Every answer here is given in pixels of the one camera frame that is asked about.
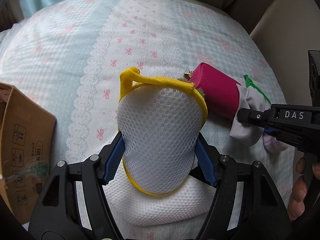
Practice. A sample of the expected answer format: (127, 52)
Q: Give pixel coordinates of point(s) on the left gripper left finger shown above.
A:
(56, 214)

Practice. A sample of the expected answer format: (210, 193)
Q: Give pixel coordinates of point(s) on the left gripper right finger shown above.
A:
(263, 214)

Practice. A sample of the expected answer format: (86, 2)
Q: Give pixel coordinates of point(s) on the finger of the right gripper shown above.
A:
(253, 117)

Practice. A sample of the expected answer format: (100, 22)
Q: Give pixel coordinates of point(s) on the grey cloth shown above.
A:
(249, 98)

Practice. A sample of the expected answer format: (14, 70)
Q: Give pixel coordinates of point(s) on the lilac fluffy scrunchie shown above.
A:
(272, 145)

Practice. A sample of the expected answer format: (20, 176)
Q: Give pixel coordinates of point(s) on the green snack packet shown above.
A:
(249, 83)

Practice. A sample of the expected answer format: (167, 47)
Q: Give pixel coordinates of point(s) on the white dotted cloth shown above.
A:
(192, 198)

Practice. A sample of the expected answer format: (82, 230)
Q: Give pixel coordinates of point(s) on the yellow-rimmed white mesh pad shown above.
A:
(160, 119)

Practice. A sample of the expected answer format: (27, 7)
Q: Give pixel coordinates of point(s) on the magenta soft case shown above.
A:
(220, 90)

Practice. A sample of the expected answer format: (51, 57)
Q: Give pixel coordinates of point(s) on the person right hand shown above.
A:
(296, 205)

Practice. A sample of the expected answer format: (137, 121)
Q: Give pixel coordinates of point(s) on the cardboard box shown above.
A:
(26, 138)

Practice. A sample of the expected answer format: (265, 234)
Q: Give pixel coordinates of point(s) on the patterned bed quilt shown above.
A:
(68, 57)

